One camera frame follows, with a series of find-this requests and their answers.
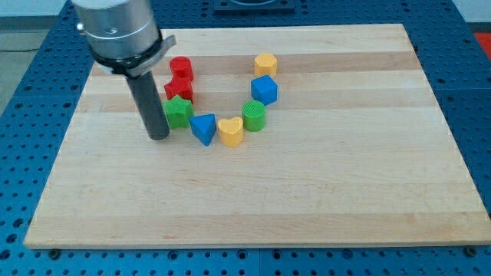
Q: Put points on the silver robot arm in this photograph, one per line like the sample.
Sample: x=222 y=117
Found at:
x=123 y=35

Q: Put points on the yellow heart block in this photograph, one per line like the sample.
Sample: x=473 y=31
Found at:
x=231 y=131

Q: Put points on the green cylinder block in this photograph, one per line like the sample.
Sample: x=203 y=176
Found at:
x=253 y=115

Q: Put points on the blue triangle block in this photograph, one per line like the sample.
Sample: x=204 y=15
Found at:
x=203 y=127

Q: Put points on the blue cube block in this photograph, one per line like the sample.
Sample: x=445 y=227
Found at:
x=264 y=89

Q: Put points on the wooden board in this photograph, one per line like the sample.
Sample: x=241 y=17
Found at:
x=355 y=152

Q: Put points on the green star block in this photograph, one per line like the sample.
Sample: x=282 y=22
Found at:
x=178 y=112

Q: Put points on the yellow hexagon block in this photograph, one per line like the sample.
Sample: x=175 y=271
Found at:
x=265 y=64

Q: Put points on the red star block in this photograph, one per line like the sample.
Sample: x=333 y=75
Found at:
x=179 y=86

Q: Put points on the red cylinder block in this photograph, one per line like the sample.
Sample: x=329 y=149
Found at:
x=181 y=67

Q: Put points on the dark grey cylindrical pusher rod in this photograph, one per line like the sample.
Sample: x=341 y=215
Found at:
x=147 y=99

